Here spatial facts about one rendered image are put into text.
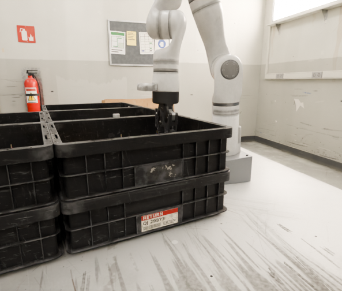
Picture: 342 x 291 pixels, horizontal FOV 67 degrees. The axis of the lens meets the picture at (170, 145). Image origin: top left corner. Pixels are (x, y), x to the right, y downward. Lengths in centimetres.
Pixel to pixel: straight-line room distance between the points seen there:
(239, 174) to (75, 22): 340
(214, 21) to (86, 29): 318
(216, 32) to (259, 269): 67
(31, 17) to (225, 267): 380
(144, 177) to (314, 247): 38
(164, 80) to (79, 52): 326
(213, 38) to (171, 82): 27
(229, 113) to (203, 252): 47
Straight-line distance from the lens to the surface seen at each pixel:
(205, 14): 87
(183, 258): 55
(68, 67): 391
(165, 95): 70
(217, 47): 92
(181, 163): 58
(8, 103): 403
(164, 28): 72
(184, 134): 56
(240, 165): 90
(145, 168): 54
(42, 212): 52
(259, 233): 66
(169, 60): 71
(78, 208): 53
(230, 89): 86
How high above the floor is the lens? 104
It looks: 14 degrees down
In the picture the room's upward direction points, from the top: straight up
